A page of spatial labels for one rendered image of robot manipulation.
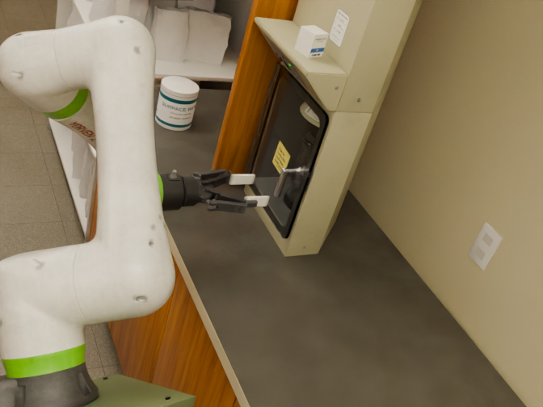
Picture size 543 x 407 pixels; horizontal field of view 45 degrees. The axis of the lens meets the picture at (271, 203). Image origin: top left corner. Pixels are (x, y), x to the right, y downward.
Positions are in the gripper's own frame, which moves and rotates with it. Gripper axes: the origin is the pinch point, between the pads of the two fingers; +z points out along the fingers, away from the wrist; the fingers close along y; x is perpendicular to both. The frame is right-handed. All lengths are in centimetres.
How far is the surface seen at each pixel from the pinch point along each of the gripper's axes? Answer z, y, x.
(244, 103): 8.2, 31.8, -8.0
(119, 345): -13, 35, 98
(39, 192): -23, 155, 117
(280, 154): 12.1, 10.7, -4.2
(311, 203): 15.9, -5.3, 0.8
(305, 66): 2.6, -1.7, -37.0
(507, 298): 57, -45, 3
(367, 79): 18.7, -4.7, -36.4
